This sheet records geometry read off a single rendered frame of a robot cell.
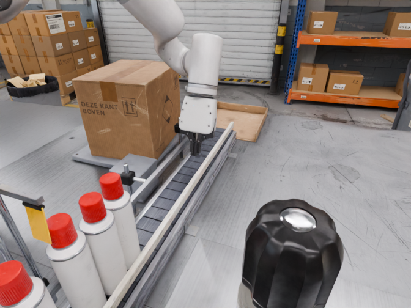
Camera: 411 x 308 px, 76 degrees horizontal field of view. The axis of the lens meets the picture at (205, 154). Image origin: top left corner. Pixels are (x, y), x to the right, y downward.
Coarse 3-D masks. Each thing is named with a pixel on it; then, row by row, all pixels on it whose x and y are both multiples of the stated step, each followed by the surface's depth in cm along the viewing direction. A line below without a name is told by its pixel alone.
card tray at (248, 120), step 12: (228, 108) 135; (240, 108) 133; (252, 108) 131; (264, 108) 129; (228, 120) 124; (240, 120) 124; (252, 120) 124; (264, 120) 123; (240, 132) 113; (252, 132) 113
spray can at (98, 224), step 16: (96, 192) 39; (80, 208) 38; (96, 208) 38; (80, 224) 40; (96, 224) 39; (112, 224) 40; (96, 240) 39; (112, 240) 41; (96, 256) 41; (112, 256) 42; (112, 272) 44; (112, 288) 46
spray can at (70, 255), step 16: (48, 224) 34; (64, 224) 34; (64, 240) 34; (80, 240) 37; (48, 256) 35; (64, 256) 35; (80, 256) 36; (64, 272) 36; (80, 272) 37; (96, 272) 41; (64, 288) 38; (80, 288) 38; (96, 288) 41; (80, 304) 40; (96, 304) 42
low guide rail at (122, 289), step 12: (228, 132) 97; (216, 144) 87; (204, 168) 76; (192, 180) 70; (180, 204) 63; (168, 216) 59; (156, 240) 54; (144, 252) 51; (144, 264) 50; (132, 276) 47; (120, 288) 44; (108, 300) 43; (120, 300) 44
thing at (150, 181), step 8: (184, 144) 78; (176, 152) 74; (168, 160) 70; (160, 168) 67; (152, 176) 64; (144, 184) 61; (136, 192) 59; (144, 192) 61; (136, 200) 58; (56, 280) 40; (48, 288) 39; (56, 288) 40
